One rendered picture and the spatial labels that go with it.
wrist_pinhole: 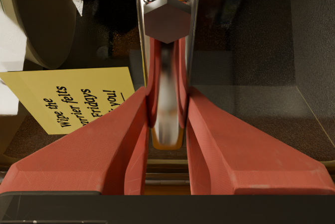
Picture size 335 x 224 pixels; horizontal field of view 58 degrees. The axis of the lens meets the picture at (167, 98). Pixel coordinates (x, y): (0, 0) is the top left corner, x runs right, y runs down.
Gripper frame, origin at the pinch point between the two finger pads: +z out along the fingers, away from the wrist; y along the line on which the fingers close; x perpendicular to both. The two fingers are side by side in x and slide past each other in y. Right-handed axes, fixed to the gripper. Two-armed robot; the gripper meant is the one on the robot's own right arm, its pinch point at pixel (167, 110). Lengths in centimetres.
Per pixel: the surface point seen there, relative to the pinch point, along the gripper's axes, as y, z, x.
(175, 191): -1.0, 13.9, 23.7
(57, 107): 7.4, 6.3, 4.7
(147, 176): 2.0, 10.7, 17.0
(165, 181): 0.2, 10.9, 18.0
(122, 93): 2.8, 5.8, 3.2
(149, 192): 2.2, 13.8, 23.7
